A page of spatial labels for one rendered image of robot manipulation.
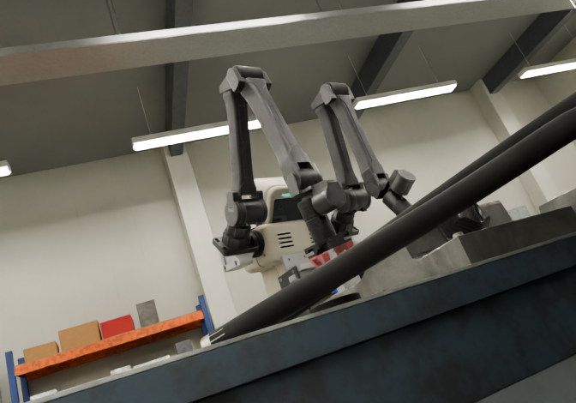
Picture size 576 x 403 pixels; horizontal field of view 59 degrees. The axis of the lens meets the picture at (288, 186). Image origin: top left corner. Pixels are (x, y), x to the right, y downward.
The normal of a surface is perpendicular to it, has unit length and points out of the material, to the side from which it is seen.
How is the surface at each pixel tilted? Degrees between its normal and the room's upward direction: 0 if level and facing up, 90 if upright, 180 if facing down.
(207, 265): 90
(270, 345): 90
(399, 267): 90
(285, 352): 90
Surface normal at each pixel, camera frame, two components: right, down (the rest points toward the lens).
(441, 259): -0.88, 0.16
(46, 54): 0.33, 0.88
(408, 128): 0.22, -0.43
